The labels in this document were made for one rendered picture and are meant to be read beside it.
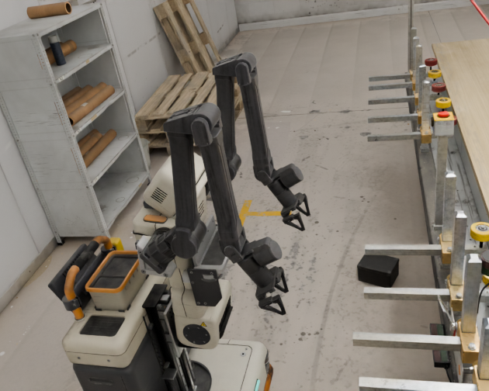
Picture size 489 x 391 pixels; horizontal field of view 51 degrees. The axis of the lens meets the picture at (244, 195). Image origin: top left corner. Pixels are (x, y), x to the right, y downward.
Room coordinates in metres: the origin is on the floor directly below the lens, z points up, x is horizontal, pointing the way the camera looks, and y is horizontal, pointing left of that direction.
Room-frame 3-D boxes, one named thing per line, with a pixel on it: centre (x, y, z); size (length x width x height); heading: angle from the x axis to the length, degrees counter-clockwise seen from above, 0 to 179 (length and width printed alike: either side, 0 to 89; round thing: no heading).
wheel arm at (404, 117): (2.72, -1.00, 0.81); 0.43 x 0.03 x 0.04; 73
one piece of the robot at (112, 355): (1.58, 0.51, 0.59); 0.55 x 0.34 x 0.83; 161
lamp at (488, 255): (1.04, -0.62, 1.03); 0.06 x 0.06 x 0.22; 73
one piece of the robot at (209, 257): (1.46, 0.15, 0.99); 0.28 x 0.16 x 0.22; 161
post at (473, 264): (1.06, -0.58, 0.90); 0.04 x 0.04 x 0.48; 73
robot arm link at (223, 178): (1.20, 0.06, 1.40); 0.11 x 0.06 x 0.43; 161
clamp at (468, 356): (1.04, -0.57, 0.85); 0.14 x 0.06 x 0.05; 163
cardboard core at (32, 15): (3.80, 1.09, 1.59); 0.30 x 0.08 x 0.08; 73
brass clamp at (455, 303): (1.28, -0.64, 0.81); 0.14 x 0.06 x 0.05; 163
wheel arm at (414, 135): (2.48, -0.93, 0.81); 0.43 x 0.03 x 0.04; 73
